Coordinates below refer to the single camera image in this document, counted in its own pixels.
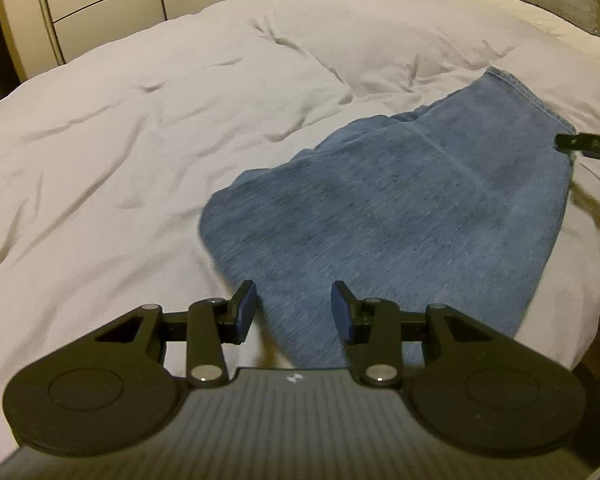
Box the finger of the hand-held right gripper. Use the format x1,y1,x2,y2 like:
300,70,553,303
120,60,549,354
555,132,591,157

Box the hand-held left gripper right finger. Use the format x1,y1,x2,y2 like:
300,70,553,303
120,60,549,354
331,280,512,387

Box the cream wardrobe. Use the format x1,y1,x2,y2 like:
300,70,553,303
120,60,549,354
0,0,281,81

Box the white duvet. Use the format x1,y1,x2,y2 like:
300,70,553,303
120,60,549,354
0,0,600,466

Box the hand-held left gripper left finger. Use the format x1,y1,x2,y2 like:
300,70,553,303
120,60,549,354
87,280,258,387

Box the blue denim jeans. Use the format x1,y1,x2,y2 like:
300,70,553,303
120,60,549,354
199,66,578,371

